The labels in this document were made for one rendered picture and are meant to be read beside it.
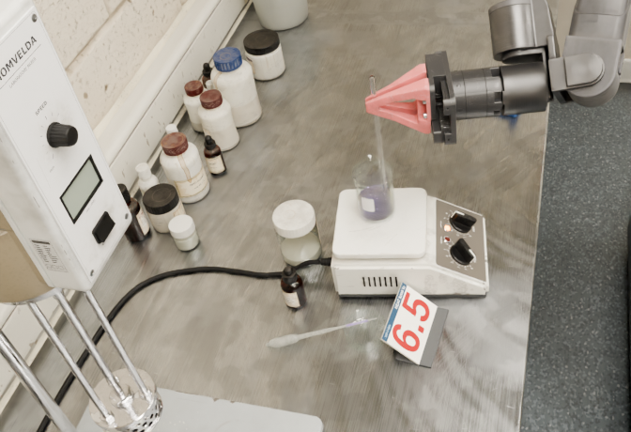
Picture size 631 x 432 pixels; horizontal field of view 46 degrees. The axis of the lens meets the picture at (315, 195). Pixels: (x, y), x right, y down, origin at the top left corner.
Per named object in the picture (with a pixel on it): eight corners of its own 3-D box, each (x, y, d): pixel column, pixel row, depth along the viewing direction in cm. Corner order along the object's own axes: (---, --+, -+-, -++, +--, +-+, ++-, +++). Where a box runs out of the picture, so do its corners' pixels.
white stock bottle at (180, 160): (165, 195, 120) (146, 145, 113) (192, 174, 123) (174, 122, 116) (191, 209, 117) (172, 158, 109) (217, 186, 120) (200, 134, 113)
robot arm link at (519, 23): (606, 81, 77) (610, 96, 85) (592, -26, 78) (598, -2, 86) (490, 100, 82) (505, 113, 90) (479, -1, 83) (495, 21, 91)
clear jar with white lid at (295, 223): (300, 275, 104) (290, 237, 99) (273, 254, 108) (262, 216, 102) (330, 250, 107) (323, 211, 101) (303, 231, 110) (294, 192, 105)
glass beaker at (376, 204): (400, 223, 97) (395, 179, 91) (359, 229, 97) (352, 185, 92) (393, 192, 101) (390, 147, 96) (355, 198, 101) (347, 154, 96)
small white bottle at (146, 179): (167, 196, 120) (153, 159, 115) (164, 209, 118) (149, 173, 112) (149, 197, 120) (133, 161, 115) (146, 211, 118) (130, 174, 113)
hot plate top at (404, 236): (427, 191, 101) (426, 186, 100) (426, 258, 93) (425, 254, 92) (340, 193, 103) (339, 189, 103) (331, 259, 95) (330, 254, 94)
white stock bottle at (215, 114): (243, 131, 129) (230, 85, 122) (235, 152, 125) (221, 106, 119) (213, 131, 131) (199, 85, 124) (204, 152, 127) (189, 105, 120)
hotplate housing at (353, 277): (484, 226, 105) (484, 186, 100) (488, 300, 96) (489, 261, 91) (330, 229, 110) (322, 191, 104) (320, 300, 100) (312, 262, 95)
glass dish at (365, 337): (396, 339, 94) (394, 330, 93) (360, 361, 93) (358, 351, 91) (372, 311, 98) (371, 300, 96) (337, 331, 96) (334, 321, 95)
